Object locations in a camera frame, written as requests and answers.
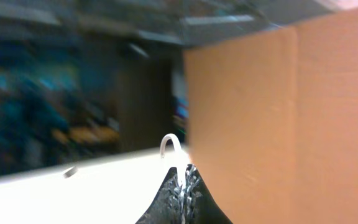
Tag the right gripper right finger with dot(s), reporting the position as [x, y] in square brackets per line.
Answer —
[200, 207]

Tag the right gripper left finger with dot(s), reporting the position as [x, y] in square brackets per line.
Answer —
[164, 208]

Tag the brown cardboard panel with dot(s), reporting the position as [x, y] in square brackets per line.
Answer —
[273, 126]

